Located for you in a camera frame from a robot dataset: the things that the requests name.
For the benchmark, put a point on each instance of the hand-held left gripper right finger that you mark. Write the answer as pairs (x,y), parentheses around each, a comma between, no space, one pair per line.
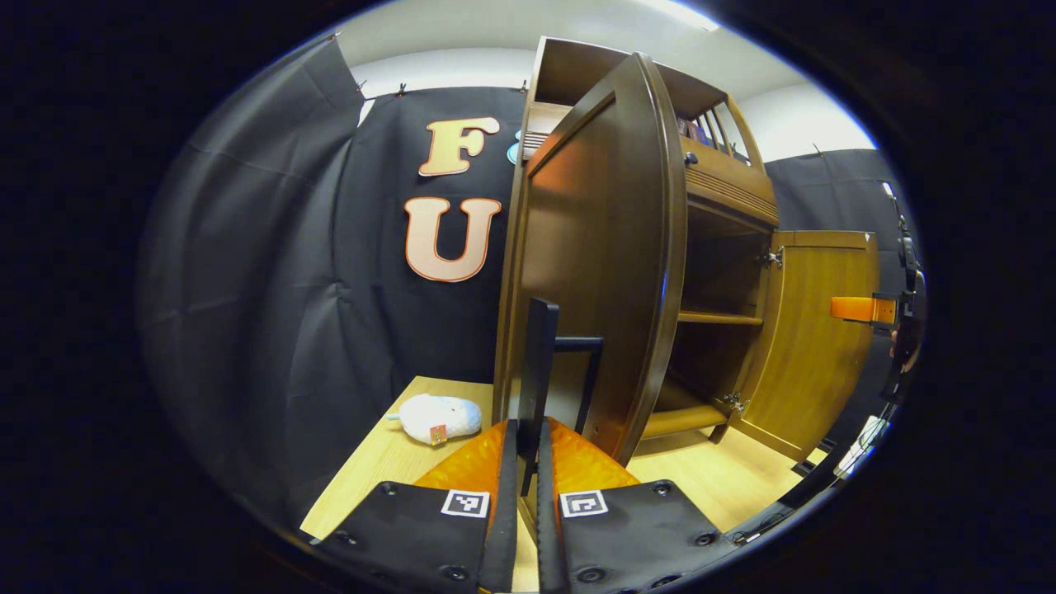
(546,528)

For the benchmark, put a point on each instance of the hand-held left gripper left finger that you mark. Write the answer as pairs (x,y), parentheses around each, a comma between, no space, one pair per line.
(505,528)

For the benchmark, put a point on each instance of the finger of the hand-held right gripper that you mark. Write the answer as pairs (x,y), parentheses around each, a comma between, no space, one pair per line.
(858,309)

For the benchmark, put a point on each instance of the wooden double-door shoe cabinet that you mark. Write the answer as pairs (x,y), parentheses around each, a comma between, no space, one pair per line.
(582,74)

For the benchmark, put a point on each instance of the wooden cabinet shelf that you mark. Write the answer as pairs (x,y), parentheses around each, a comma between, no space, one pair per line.
(718,317)

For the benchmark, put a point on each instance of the white plush toy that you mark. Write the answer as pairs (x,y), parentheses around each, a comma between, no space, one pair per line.
(437,417)

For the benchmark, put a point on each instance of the wooden drawer with dark knob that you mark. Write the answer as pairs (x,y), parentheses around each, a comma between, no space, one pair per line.
(734,190)

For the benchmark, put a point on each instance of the blue book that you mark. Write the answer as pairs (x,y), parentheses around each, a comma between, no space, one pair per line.
(701,130)

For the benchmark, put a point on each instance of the maroon book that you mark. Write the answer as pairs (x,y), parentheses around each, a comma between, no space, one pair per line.
(685,127)

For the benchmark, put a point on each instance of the black backdrop cloth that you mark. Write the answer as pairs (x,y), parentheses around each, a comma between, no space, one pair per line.
(272,289)

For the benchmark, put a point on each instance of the large ceiling light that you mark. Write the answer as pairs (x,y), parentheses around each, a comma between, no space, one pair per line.
(681,13)

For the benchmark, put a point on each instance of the blue cloth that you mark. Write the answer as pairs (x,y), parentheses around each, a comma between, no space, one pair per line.
(513,148)

